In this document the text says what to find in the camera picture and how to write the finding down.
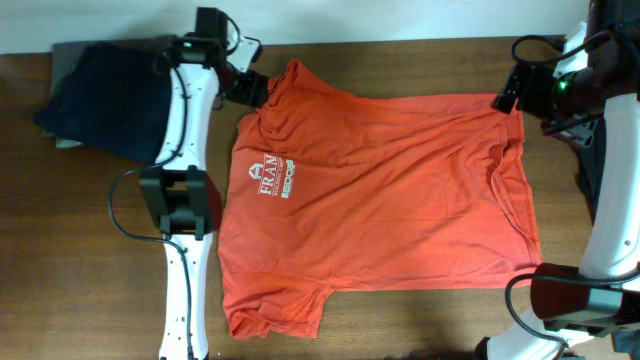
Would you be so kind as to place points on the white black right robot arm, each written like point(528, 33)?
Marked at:
point(595, 78)

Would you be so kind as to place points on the grey garment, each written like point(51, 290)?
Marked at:
point(66, 55)

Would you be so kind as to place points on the navy garment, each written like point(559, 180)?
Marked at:
point(115, 100)

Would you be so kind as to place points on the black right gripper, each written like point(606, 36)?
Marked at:
point(536, 79)

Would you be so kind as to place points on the red soccer t-shirt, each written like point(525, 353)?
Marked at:
point(331, 192)

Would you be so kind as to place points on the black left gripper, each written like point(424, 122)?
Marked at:
point(250, 91)

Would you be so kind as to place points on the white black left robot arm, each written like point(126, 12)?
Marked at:
point(182, 200)

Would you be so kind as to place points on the black crumpled garment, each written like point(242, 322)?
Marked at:
point(591, 168)

